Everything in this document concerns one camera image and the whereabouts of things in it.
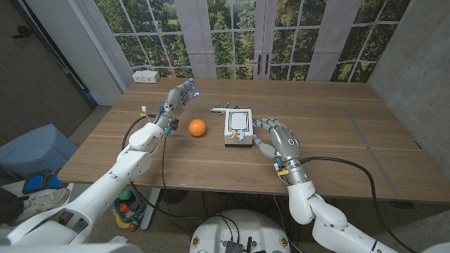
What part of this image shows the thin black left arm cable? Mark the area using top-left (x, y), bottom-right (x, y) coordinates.
top-left (160, 133), bottom-right (168, 193)

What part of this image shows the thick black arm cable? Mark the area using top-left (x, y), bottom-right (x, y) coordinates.
top-left (121, 114), bottom-right (205, 222)
top-left (298, 156), bottom-right (419, 253)

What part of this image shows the black round fan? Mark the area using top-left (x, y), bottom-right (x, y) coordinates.
top-left (160, 188), bottom-right (189, 205)

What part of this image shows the white box with black frame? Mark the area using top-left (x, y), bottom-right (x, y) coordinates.
top-left (224, 108), bottom-right (255, 148)

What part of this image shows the white toy airplane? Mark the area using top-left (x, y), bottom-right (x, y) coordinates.
top-left (210, 102), bottom-right (243, 115)

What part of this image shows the printed window backdrop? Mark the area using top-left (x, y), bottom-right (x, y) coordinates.
top-left (75, 0), bottom-right (412, 84)

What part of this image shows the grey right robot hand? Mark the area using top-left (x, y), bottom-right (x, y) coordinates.
top-left (252, 117), bottom-right (310, 186)

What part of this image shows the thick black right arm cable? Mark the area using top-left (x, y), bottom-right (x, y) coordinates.
top-left (298, 156), bottom-right (419, 253)

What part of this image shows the white robot torso base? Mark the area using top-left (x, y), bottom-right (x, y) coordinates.
top-left (188, 208), bottom-right (292, 253)

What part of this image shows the yellow toy banana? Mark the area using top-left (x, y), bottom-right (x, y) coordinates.
top-left (115, 212), bottom-right (131, 230)

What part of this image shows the grey blue storage bin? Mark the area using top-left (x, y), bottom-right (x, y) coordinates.
top-left (0, 123), bottom-right (78, 179)

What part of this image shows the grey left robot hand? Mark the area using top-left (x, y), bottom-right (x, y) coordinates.
top-left (153, 79), bottom-right (200, 136)

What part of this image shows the black door handle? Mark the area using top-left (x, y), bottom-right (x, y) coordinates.
top-left (12, 25), bottom-right (34, 39)

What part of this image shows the blue toy basket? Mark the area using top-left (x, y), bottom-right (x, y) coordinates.
top-left (112, 189), bottom-right (147, 232)

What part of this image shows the white table leg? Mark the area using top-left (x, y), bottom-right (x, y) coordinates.
top-left (140, 188), bottom-right (162, 232)

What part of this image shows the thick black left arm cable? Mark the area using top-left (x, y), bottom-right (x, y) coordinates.
top-left (121, 114), bottom-right (205, 222)

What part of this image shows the white grey sneaker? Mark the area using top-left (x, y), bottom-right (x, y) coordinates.
top-left (6, 187), bottom-right (71, 229)

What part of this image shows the orange fruit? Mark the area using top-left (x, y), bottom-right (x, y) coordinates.
top-left (188, 118), bottom-right (207, 138)

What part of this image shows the white power strip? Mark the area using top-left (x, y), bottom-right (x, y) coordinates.
top-left (131, 70), bottom-right (161, 84)

